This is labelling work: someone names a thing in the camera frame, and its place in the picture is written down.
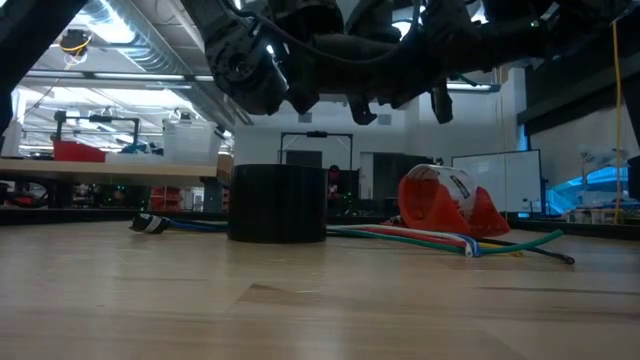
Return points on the white printed tape roll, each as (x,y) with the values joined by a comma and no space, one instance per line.
(452,182)

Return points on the red tape dispenser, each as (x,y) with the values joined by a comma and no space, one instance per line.
(430,210)

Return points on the black taped bundle end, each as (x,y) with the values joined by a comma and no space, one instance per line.
(150,223)

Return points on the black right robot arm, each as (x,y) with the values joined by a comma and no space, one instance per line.
(550,30)

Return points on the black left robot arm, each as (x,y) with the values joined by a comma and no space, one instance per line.
(240,65)

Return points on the black cabinet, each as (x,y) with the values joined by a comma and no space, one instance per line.
(390,175)

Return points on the person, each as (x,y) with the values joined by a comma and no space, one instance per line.
(335,182)

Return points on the whiteboard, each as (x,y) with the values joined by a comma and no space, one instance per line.
(500,180)

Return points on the white plastic bin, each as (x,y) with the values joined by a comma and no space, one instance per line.
(190,145)

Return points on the ceiling light bar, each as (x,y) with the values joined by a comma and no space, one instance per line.
(140,76)

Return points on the red parts drawers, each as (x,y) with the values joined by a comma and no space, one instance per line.
(165,197)

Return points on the wooden workbench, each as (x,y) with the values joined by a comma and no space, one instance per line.
(100,172)

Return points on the red plastic bin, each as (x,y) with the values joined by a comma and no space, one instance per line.
(77,151)

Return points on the black frame stand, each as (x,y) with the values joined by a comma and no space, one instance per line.
(316,134)

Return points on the grey duct tape roll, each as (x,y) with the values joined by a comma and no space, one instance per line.
(277,205)

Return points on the black overhead frame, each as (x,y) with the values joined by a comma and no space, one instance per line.
(100,119)

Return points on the black table frame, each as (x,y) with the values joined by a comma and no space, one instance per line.
(75,216)

